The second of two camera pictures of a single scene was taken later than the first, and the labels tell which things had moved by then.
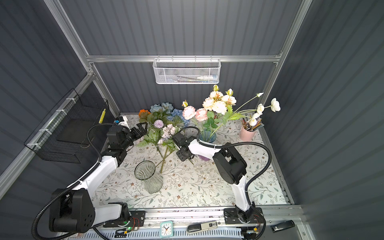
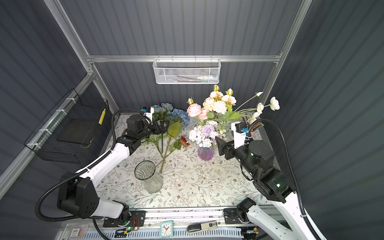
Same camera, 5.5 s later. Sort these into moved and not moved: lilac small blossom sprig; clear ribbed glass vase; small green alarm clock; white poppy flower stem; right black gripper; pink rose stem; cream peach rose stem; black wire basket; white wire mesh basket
Moved: pink rose stem; lilac small blossom sprig; right black gripper
Not moved: cream peach rose stem; black wire basket; white poppy flower stem; white wire mesh basket; small green alarm clock; clear ribbed glass vase
